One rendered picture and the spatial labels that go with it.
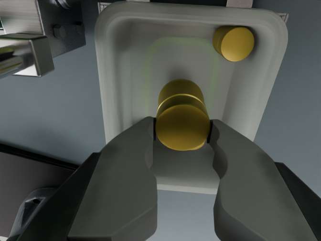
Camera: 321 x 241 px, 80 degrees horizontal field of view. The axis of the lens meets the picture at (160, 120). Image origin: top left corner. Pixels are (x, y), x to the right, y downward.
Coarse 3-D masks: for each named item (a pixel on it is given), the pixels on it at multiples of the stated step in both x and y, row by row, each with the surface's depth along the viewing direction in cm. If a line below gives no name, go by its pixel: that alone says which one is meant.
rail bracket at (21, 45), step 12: (0, 36) 12; (12, 36) 12; (24, 36) 12; (36, 36) 13; (0, 48) 11; (12, 48) 12; (24, 48) 12; (36, 48) 12; (48, 48) 14; (0, 60) 11; (12, 60) 11; (24, 60) 12; (36, 60) 13; (48, 60) 14; (0, 72) 11; (12, 72) 12; (24, 72) 13; (36, 72) 13; (48, 72) 14
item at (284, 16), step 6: (126, 0) 23; (132, 0) 23; (138, 0) 23; (144, 0) 23; (228, 0) 22; (234, 0) 22; (240, 0) 22; (246, 0) 22; (252, 0) 22; (102, 6) 17; (228, 6) 23; (234, 6) 23; (240, 6) 23; (246, 6) 23; (276, 12) 17; (282, 18) 17
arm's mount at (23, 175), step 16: (0, 144) 36; (0, 160) 36; (16, 160) 36; (32, 160) 36; (48, 160) 37; (0, 176) 38; (16, 176) 38; (32, 176) 38; (48, 176) 38; (64, 176) 37; (0, 192) 40; (16, 192) 40; (0, 208) 42; (16, 208) 42; (0, 224) 45
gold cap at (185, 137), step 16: (176, 80) 14; (160, 96) 14; (176, 96) 12; (192, 96) 12; (160, 112) 11; (176, 112) 11; (192, 112) 11; (160, 128) 12; (176, 128) 12; (192, 128) 12; (208, 128) 11; (176, 144) 12; (192, 144) 12
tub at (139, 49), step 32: (96, 32) 17; (128, 32) 24; (160, 32) 24; (192, 32) 23; (256, 32) 19; (128, 64) 25; (160, 64) 25; (192, 64) 25; (224, 64) 25; (256, 64) 20; (128, 96) 27; (224, 96) 27; (256, 96) 20; (256, 128) 21; (160, 160) 30; (192, 160) 30
